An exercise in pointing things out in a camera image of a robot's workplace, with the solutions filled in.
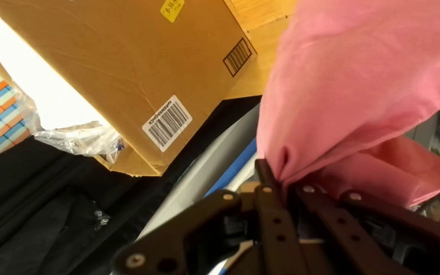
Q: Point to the clear plastic bag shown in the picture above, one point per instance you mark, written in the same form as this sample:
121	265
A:
77	137

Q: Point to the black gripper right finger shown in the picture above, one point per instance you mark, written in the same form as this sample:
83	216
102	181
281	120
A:
362	229

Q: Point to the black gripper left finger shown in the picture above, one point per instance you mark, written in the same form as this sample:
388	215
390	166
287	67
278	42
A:
275	238

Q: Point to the cardboard box with shipping label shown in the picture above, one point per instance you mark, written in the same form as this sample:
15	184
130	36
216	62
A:
102	61

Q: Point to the hot pink cloth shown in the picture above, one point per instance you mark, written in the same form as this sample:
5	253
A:
358	76

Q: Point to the white upright panel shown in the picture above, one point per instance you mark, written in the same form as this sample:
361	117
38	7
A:
205	168

